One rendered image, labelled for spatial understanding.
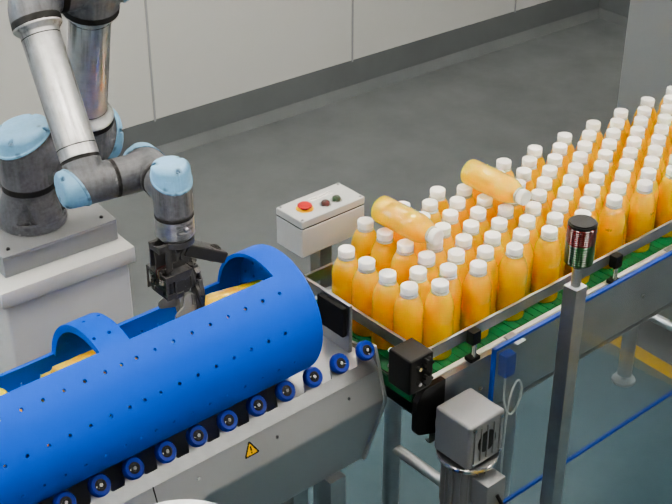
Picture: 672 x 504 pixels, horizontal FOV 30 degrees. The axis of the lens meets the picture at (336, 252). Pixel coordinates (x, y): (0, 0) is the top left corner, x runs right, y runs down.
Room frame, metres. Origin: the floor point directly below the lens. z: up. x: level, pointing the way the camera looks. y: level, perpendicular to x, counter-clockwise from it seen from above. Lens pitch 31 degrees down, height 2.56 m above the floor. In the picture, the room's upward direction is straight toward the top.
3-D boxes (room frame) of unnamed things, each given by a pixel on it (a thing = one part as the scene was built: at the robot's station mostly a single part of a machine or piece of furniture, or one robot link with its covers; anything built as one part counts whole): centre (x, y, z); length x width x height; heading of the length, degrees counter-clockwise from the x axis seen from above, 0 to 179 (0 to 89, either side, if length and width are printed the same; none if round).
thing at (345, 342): (2.33, 0.01, 0.99); 0.10 x 0.02 x 0.12; 41
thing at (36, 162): (2.41, 0.66, 1.37); 0.13 x 0.12 x 0.14; 121
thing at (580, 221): (2.30, -0.52, 1.18); 0.06 x 0.06 x 0.16
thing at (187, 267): (2.07, 0.31, 1.30); 0.09 x 0.08 x 0.12; 131
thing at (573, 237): (2.30, -0.52, 1.23); 0.06 x 0.06 x 0.04
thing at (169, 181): (2.07, 0.31, 1.46); 0.09 x 0.08 x 0.11; 31
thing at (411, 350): (2.20, -0.16, 0.95); 0.10 x 0.07 x 0.10; 41
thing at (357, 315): (2.38, -0.06, 0.96); 0.40 x 0.01 x 0.03; 41
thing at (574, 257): (2.30, -0.52, 1.18); 0.06 x 0.06 x 0.05
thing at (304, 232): (2.68, 0.04, 1.05); 0.20 x 0.10 x 0.10; 131
